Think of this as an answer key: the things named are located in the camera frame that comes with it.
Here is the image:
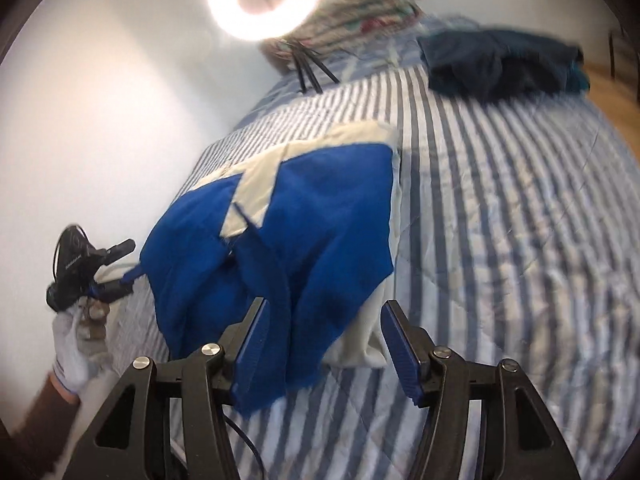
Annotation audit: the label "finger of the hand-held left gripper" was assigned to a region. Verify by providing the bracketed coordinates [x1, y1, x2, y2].
[95, 240, 136, 262]
[95, 280, 133, 303]

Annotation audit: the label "beige and blue jacket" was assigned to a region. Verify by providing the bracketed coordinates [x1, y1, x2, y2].
[140, 120, 405, 418]

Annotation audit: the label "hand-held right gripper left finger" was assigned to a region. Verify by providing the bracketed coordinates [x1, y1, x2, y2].
[61, 296, 272, 480]

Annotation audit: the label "black metal clothes rack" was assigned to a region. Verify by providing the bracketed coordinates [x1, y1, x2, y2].
[607, 30, 638, 81]

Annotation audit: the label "white ring light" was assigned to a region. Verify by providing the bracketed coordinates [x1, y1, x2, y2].
[206, 0, 322, 41]

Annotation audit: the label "person's left forearm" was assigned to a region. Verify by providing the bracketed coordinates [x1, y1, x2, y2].
[7, 372, 83, 476]

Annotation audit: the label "dark blue folded clothes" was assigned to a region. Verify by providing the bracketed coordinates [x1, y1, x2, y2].
[417, 29, 590, 106]

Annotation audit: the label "blue white striped blanket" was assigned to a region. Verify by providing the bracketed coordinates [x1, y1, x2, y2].
[107, 62, 633, 480]

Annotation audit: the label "person's left hand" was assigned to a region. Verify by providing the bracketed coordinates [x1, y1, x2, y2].
[52, 297, 111, 393]

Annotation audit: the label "black tripod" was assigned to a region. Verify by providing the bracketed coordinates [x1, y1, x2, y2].
[282, 40, 341, 95]

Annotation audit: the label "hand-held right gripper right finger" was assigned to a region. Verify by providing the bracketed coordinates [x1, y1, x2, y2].
[380, 299, 582, 480]

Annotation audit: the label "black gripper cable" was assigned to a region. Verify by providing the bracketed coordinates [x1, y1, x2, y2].
[222, 410, 266, 480]

